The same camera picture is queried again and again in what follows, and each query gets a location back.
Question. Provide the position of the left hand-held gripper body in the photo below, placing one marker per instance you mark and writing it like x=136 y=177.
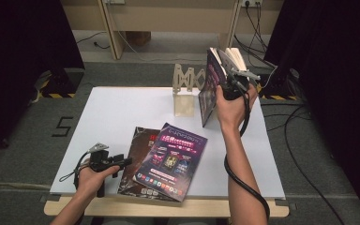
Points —
x=101 y=159

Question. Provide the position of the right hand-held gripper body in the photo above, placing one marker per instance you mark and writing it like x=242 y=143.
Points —
x=236 y=89

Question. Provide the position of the brown magazine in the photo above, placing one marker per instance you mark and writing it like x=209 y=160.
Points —
x=137 y=146

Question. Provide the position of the purple magazine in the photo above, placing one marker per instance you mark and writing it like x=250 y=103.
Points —
x=211 y=90
x=181 y=146

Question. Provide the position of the beige extendable bookend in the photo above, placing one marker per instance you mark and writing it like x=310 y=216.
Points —
x=182 y=106

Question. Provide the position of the person's right hand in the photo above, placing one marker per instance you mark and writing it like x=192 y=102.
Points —
x=231 y=112

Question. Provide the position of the person's left hand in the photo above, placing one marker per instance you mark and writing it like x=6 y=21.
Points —
x=90 y=184

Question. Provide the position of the black stand base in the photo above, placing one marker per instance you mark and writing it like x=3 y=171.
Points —
x=62 y=82
x=281 y=86

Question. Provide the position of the light wooden desk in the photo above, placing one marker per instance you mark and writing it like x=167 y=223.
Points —
x=168 y=18

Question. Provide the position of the black curtain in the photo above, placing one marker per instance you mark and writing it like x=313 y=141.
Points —
x=334 y=62
x=18 y=62

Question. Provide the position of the brown box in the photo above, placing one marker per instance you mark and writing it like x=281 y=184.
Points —
x=139 y=38

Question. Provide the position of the white wall socket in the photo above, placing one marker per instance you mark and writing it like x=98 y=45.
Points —
x=251 y=2

